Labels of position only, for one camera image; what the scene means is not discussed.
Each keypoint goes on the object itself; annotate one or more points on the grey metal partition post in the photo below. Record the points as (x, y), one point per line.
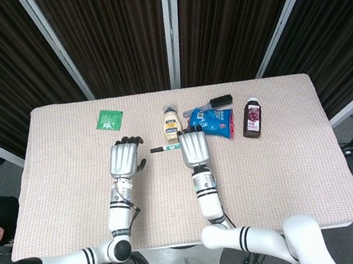
(56, 47)
(172, 32)
(285, 19)

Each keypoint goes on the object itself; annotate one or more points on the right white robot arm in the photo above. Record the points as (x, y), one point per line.
(209, 202)

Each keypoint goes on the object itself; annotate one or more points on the green square sachet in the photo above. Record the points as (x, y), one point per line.
(109, 121)

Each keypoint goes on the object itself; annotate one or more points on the beige woven tablecloth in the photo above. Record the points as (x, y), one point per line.
(281, 174)

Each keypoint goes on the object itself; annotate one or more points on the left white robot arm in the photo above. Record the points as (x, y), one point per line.
(119, 216)

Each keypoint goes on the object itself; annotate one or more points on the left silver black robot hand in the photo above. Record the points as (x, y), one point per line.
(123, 159)

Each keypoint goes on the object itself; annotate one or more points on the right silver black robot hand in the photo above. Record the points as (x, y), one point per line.
(194, 149)

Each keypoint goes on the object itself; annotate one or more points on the mayonnaise squeeze bottle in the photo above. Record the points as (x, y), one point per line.
(171, 124)

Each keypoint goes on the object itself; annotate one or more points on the blue snack bag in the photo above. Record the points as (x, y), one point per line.
(215, 120)

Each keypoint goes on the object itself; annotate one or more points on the black marker cap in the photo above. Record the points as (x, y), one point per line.
(156, 149)

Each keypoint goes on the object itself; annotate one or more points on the purple juice bottle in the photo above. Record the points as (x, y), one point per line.
(253, 119)

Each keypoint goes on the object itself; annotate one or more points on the green white marker body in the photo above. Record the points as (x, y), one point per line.
(172, 146)

